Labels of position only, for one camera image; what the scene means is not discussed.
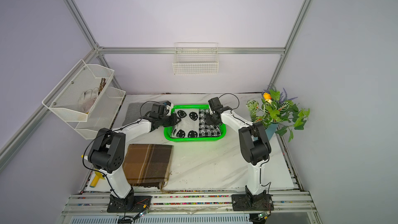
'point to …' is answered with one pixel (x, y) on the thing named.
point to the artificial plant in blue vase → (275, 110)
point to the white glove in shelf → (87, 98)
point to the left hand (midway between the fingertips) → (180, 120)
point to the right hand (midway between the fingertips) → (211, 121)
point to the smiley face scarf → (194, 124)
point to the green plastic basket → (167, 130)
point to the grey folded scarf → (135, 111)
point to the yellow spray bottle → (98, 176)
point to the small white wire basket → (195, 58)
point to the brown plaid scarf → (147, 165)
